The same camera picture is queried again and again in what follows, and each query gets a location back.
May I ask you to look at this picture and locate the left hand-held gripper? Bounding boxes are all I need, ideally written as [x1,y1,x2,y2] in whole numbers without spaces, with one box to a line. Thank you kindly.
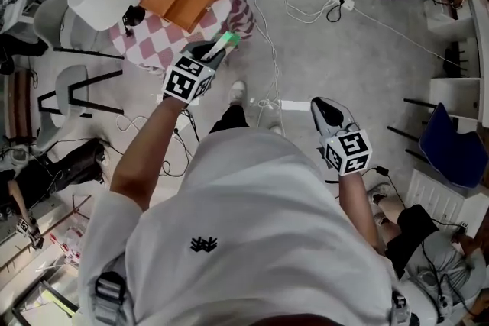
[161,40,232,105]

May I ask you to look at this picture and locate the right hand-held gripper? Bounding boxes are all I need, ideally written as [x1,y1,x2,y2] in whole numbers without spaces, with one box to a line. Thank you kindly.
[310,96,374,178]

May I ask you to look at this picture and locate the person's left forearm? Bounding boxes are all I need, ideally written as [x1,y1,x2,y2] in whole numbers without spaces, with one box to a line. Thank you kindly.
[109,95,189,212]

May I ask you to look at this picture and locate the person's right forearm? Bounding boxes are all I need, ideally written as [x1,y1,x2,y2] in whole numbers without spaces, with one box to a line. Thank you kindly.
[337,168,386,256]

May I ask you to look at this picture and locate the round table with checkered cloth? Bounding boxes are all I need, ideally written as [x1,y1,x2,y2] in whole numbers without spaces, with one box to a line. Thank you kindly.
[108,0,257,76]

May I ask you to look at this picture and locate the person's black shorts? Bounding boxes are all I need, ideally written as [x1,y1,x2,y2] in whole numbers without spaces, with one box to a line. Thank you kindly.
[208,104,251,135]

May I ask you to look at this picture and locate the white shelf unit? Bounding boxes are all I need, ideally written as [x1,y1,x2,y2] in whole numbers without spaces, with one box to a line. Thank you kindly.
[423,0,489,122]

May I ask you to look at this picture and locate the blue chair black legs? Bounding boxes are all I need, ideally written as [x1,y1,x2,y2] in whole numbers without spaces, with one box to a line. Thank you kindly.
[387,98,489,191]

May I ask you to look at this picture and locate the white slatted crate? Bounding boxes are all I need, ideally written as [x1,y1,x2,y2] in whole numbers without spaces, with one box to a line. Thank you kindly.
[403,167,468,228]

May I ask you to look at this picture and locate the person's white shirt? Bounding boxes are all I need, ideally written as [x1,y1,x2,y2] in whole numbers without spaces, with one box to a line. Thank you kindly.
[77,127,403,326]

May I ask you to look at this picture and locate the gray chair black legs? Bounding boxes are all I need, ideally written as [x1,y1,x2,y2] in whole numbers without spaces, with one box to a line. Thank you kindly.
[33,0,126,61]
[37,64,125,150]

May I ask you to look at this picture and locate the white table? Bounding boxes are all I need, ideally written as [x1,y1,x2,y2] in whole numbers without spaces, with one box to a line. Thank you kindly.
[1,0,73,36]

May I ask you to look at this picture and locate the white hanging cable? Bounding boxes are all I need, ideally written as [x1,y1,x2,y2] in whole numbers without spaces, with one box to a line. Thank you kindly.
[251,0,287,135]

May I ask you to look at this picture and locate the white looped cable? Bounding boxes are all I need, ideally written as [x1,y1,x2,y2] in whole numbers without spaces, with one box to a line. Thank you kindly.
[247,0,347,26]

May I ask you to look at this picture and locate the long white cable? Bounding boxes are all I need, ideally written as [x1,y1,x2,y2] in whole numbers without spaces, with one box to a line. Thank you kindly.
[352,6,464,69]

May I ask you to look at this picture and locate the gray backpack strap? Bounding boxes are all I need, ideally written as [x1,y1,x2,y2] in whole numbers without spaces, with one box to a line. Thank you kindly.
[390,289,413,326]
[92,270,130,326]

